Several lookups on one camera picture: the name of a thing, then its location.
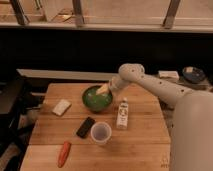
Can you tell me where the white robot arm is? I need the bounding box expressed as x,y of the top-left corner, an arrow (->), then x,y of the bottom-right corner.
97,63 -> 213,171

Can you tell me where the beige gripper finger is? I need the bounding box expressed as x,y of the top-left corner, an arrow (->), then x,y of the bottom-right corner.
96,84 -> 109,95

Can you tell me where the orange red carrot toy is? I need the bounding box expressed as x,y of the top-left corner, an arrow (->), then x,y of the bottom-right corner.
57,141 -> 71,168

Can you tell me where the long white rail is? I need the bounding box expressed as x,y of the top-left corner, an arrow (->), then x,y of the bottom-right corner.
18,69 -> 115,81

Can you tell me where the black rectangular block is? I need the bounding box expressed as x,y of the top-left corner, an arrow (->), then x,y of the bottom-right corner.
76,117 -> 95,138

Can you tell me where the white sponge block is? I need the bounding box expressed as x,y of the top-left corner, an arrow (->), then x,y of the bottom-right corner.
52,99 -> 71,116

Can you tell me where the white small bottle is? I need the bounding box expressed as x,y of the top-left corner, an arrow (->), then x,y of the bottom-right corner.
116,98 -> 129,129

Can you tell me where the green ceramic bowl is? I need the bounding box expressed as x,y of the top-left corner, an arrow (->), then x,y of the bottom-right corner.
82,85 -> 113,113

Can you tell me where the dark blue plate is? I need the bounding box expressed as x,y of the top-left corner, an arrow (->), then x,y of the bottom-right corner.
182,66 -> 205,83

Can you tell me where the clear plastic cup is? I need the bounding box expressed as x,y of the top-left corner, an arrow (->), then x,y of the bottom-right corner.
90,122 -> 112,145

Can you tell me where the white box on shelf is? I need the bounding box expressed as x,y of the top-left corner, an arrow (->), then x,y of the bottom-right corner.
158,71 -> 179,80

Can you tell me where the wooden cutting board table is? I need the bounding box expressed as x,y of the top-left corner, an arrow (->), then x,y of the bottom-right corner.
20,83 -> 170,171

